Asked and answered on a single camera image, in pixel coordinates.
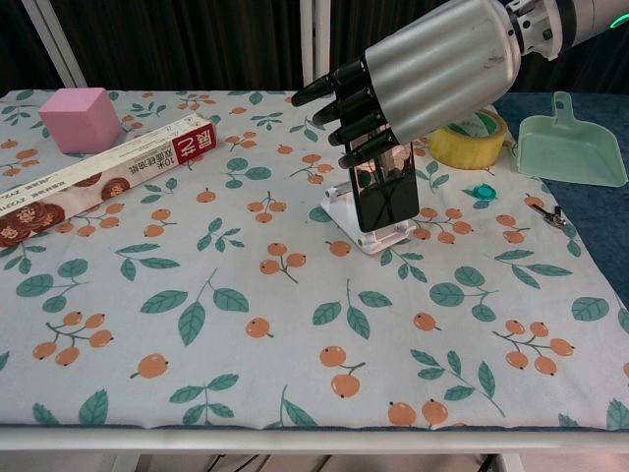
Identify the floral fruit print tablecloth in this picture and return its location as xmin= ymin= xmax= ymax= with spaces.
xmin=0 ymin=88 xmax=629 ymax=434

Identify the long baking paper box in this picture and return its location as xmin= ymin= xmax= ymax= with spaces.
xmin=0 ymin=112 xmax=218 ymax=254

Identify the mint green dustpan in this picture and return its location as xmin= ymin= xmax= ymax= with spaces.
xmin=516 ymin=90 xmax=629 ymax=189

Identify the blue table mat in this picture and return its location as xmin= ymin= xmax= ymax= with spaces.
xmin=484 ymin=90 xmax=629 ymax=316

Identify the white folding phone stand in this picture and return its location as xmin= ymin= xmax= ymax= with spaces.
xmin=319 ymin=181 xmax=415 ymax=256

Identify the pink cube block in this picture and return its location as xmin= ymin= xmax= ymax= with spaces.
xmin=37 ymin=88 xmax=123 ymax=154

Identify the dark pleated curtain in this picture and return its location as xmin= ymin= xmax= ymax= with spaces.
xmin=0 ymin=0 xmax=629 ymax=95

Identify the small metal clip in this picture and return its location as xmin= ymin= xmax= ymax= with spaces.
xmin=529 ymin=202 xmax=567 ymax=227

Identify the white upright frame post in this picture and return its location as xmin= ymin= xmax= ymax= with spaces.
xmin=299 ymin=0 xmax=332 ymax=92

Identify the black smartphone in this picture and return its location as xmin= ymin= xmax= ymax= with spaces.
xmin=347 ymin=140 xmax=420 ymax=233

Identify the white slanted frame bar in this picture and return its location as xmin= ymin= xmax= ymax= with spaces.
xmin=22 ymin=0 xmax=95 ymax=90

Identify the yellow packing tape roll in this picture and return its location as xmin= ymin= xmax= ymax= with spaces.
xmin=429 ymin=109 xmax=509 ymax=171

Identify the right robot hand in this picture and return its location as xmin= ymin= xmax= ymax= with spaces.
xmin=291 ymin=0 xmax=523 ymax=168

